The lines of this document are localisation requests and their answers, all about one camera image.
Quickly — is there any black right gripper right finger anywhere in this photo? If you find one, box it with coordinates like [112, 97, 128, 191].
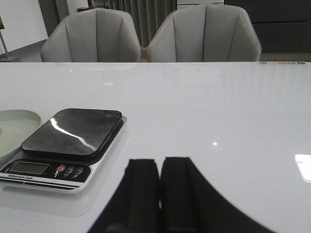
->
[160, 157, 270, 233]

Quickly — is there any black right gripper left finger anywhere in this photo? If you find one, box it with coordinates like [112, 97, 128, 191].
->
[90, 159, 159, 233]

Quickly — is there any digital kitchen scale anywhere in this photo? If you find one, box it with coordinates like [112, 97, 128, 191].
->
[0, 108, 126, 194]

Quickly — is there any pale green plate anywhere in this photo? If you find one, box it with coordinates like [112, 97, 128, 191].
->
[0, 109, 42, 165]

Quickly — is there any grey chair right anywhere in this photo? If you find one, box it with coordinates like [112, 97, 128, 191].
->
[147, 3, 261, 63]

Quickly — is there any grey chair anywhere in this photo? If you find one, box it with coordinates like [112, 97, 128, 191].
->
[41, 8, 141, 63]
[147, 3, 261, 63]

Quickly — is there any grey chair left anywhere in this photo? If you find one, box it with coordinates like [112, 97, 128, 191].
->
[41, 8, 141, 63]

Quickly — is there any grey curtain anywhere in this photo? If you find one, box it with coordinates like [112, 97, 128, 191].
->
[108, 0, 177, 48]

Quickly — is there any sign stand with metal pole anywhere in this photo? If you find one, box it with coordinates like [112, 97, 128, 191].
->
[0, 32, 18, 62]

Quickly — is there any dark cabinet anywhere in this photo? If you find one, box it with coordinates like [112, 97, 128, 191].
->
[225, 0, 311, 53]

